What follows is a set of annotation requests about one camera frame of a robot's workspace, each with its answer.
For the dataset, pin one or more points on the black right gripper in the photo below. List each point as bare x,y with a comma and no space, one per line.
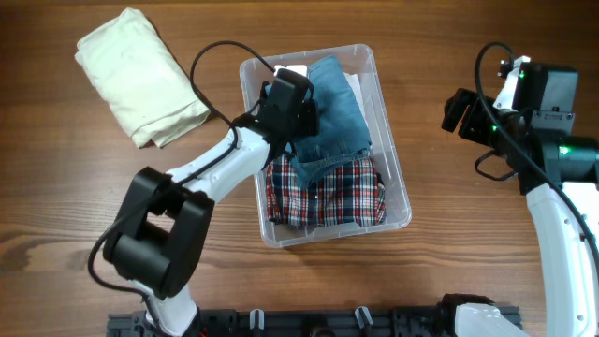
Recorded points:
455,109

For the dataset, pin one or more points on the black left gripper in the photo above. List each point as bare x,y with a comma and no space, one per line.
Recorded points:
314,113

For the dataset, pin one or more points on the blue denim jeans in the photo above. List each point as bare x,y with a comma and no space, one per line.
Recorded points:
343,135

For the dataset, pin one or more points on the plaid cloth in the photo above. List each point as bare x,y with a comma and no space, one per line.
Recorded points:
352,193

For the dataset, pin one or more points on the cream cloth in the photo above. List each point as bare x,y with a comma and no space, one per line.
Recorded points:
134,72

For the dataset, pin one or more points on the white printed t-shirt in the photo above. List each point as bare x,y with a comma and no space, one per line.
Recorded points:
353,81

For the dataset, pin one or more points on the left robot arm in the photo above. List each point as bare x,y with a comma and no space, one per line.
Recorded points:
157,238

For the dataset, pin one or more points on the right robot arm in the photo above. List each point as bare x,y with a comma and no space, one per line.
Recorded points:
529,125

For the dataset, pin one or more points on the clear plastic storage bin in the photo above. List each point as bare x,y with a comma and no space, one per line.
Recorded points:
356,59

